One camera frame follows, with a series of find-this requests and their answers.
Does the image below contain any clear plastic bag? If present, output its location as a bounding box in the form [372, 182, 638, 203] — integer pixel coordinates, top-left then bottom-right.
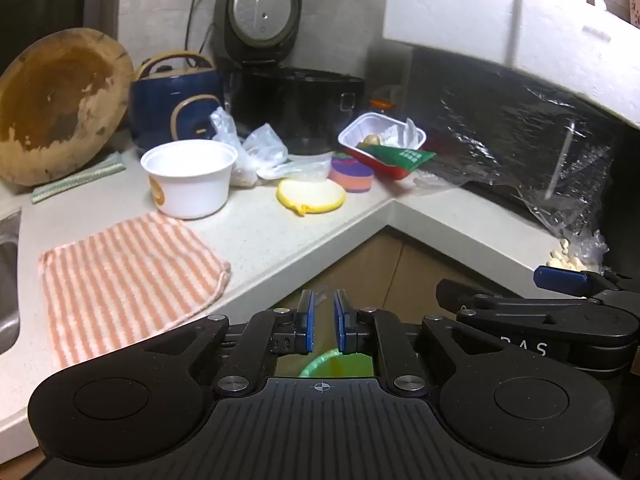
[209, 106, 291, 190]

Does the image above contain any black rice cooker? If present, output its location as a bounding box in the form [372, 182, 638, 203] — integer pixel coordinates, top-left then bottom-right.
[214, 0, 366, 157]

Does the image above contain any large green snack packet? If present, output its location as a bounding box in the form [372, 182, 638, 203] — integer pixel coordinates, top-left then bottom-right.
[367, 144, 437, 169]

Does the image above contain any black power cable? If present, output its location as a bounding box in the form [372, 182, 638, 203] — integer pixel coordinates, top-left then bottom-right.
[185, 0, 212, 59]

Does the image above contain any white paper bowl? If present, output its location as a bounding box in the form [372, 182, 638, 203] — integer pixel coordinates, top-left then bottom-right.
[140, 140, 239, 220]

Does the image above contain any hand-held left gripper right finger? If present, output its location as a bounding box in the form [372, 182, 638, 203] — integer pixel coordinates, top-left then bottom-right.
[333, 288, 501, 397]

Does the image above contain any black plastic-wrapped bundle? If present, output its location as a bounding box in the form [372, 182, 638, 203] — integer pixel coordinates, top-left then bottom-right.
[407, 45, 631, 241]

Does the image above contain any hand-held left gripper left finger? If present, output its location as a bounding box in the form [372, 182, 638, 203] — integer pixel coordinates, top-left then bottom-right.
[142, 289, 317, 397]

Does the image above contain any pink striped cloth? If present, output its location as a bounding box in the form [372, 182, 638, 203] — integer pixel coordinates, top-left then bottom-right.
[38, 211, 232, 371]

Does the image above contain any green striped cloth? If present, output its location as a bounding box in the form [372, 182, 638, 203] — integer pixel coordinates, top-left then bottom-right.
[31, 152, 127, 205]

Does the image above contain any thin clear garlic bag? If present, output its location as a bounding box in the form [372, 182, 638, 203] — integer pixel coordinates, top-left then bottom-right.
[559, 229, 609, 275]

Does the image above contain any round wooden cutting board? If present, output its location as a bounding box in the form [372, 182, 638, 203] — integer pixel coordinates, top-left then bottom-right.
[0, 27, 136, 188]

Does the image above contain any yellow round lid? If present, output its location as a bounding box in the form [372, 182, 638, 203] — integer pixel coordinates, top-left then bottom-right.
[276, 178, 347, 217]

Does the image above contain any steel sink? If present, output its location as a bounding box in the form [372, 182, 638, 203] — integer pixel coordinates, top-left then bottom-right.
[0, 207, 23, 356]

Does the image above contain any clear plastic wrapper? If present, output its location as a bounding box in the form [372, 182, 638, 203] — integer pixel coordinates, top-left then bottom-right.
[286, 155, 333, 184]

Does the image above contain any small blue rice cooker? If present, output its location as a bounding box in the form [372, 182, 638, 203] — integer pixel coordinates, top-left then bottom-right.
[130, 51, 225, 152]

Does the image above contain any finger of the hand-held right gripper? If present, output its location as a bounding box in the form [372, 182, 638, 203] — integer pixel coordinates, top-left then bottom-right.
[436, 278, 596, 317]
[533, 265, 640, 311]

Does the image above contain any red food tray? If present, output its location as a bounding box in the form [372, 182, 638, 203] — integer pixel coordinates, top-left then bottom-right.
[338, 113, 427, 181]

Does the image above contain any glass jar with orange lid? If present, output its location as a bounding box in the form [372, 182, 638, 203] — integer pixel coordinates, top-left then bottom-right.
[371, 84, 403, 121]

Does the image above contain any pink and purple sponge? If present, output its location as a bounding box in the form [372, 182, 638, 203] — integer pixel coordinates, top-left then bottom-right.
[328, 155, 376, 194]

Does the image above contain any green trash bin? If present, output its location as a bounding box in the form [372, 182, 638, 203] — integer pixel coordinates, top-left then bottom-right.
[298, 351, 376, 379]

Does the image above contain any white foam box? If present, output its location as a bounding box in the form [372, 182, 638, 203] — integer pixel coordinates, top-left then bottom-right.
[382, 0, 640, 128]

